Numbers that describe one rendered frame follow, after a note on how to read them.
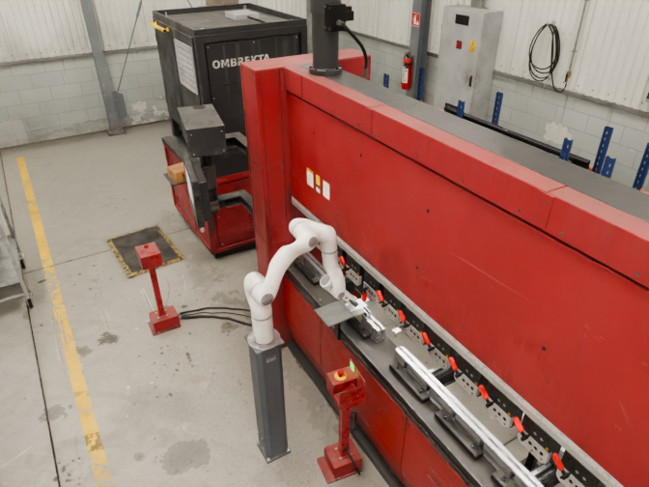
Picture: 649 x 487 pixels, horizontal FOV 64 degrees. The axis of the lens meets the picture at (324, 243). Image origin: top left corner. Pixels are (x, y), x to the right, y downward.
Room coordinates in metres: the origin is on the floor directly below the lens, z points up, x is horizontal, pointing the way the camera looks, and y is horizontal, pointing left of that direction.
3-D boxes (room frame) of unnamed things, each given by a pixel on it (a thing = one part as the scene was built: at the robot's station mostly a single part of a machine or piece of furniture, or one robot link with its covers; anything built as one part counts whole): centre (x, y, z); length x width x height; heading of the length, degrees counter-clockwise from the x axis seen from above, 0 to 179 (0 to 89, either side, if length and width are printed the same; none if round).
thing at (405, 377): (2.03, -0.47, 0.89); 0.30 x 0.05 x 0.03; 29
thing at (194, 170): (3.36, 0.91, 1.42); 0.45 x 0.12 x 0.36; 20
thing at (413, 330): (2.09, -0.50, 1.26); 0.15 x 0.09 x 0.17; 29
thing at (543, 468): (1.60, -1.21, 0.81); 0.64 x 0.08 x 0.14; 119
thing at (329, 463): (2.13, -0.09, 0.06); 0.25 x 0.20 x 0.12; 112
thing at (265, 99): (3.52, 0.11, 1.15); 0.85 x 0.25 x 2.30; 119
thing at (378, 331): (2.54, -0.25, 0.92); 0.39 x 0.06 x 0.10; 29
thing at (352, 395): (2.14, -0.12, 0.75); 0.20 x 0.16 x 0.18; 22
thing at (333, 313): (2.52, -0.09, 1.00); 0.26 x 0.18 x 0.01; 119
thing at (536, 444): (1.39, -0.89, 1.26); 0.15 x 0.09 x 0.17; 29
